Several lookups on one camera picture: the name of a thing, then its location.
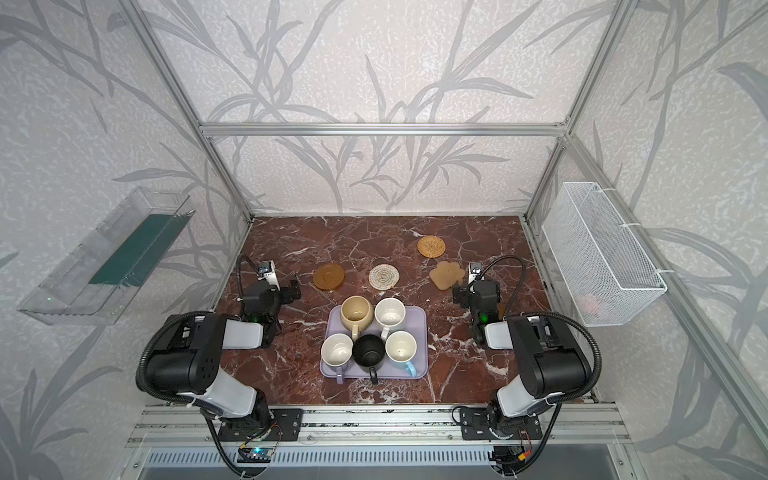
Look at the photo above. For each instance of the white wire mesh basket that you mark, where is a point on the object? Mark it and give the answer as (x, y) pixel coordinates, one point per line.
(597, 253)

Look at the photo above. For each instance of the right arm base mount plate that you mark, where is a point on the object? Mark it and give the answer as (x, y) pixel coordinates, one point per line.
(488, 423)

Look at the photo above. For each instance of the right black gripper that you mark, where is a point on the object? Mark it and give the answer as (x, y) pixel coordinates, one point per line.
(462, 294)

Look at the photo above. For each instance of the beige ceramic mug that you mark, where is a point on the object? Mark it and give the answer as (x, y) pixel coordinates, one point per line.
(356, 315)

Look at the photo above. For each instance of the brown rattan round coaster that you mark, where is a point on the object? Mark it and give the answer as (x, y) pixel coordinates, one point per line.
(431, 247)

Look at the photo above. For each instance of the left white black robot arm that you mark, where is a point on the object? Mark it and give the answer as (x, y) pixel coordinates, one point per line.
(181, 363)

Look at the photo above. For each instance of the clear plastic wall bin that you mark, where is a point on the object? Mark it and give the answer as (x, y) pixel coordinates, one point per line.
(95, 283)

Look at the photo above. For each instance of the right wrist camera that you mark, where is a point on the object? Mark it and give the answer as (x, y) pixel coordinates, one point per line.
(474, 270)

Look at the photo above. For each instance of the white speckled mug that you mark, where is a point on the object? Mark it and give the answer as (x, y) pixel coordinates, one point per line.
(389, 314)

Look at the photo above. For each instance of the amber glass round coaster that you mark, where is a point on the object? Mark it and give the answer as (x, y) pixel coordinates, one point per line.
(329, 276)

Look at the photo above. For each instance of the white woven round coaster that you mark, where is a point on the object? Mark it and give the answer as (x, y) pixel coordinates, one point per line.
(383, 277)

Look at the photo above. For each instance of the white mug lilac handle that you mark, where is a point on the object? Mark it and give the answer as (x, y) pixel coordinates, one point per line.
(336, 353)

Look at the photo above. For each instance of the aluminium front rail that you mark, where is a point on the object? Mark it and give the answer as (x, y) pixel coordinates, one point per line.
(336, 425)

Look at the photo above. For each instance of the cork flower coaster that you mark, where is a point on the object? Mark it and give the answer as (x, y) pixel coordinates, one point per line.
(446, 274)

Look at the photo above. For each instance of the pink object in basket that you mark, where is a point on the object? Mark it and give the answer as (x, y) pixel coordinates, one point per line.
(591, 305)

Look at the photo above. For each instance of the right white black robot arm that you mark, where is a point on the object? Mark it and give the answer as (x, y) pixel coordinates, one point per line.
(556, 359)

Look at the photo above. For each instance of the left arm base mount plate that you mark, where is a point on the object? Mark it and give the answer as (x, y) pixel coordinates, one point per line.
(280, 425)

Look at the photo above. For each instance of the small green-lit circuit board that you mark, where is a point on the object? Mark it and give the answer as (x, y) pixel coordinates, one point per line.
(255, 455)

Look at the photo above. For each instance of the lilac plastic tray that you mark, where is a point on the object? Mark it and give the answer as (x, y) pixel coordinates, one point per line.
(390, 368)

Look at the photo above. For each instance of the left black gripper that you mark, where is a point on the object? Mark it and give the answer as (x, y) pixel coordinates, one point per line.
(285, 291)

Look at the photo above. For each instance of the black mug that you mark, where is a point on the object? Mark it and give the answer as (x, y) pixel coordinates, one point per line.
(369, 354)

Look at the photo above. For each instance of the white mug blue handle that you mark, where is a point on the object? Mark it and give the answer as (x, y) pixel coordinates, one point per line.
(401, 348)

